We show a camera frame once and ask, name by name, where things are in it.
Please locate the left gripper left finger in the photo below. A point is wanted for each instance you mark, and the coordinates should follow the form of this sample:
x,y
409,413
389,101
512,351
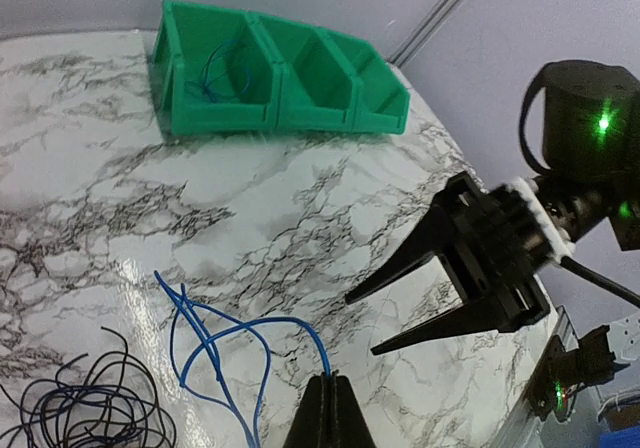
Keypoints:
x,y
310,427

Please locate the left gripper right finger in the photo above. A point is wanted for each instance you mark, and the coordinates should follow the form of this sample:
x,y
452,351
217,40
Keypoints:
x,y
347,425

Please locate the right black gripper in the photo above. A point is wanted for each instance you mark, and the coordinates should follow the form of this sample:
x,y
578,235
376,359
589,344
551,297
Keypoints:
x,y
490,246

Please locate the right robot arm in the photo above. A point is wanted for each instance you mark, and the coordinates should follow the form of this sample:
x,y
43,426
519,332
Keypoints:
x,y
589,170

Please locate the right green storage bin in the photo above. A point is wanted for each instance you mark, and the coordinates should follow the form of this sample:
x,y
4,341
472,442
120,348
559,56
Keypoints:
x,y
382,104

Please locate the green storage bin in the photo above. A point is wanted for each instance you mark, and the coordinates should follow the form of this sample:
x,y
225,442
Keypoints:
x,y
318,91
382,104
213,72

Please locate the middle green storage bin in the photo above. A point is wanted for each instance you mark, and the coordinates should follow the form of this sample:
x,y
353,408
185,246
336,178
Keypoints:
x,y
318,91

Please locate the left green storage bin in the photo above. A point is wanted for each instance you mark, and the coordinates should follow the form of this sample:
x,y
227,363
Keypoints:
x,y
213,72

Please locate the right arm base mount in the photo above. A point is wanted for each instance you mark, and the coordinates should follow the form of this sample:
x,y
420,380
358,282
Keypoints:
x,y
562,373

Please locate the right aluminium frame post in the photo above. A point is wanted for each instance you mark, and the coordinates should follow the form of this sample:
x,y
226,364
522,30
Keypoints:
x,y
423,32

